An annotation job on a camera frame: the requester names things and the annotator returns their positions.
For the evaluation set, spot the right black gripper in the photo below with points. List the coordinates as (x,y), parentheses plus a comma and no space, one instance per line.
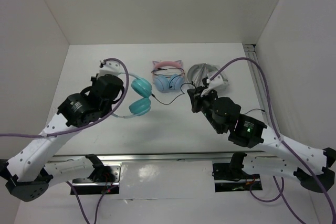
(195,99)

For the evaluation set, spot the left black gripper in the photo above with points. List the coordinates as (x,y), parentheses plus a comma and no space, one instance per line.
(94,80)

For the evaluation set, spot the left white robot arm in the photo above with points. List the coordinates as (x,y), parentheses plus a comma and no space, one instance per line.
(29,174)

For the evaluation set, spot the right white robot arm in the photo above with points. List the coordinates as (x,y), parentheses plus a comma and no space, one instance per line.
(307,165)

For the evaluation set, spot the grey white headphones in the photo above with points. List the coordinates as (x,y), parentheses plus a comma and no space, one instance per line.
(195,75)

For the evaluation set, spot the pink blue cat-ear headphones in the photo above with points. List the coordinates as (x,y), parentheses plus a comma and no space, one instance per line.
(168,75)

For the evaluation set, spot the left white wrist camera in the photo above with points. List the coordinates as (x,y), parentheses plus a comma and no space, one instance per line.
(109,67)

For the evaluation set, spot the aluminium mounting rail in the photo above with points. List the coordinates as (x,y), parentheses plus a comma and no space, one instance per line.
(163,157)

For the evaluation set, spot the right side aluminium rail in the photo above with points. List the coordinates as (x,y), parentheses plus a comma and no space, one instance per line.
(250,53)

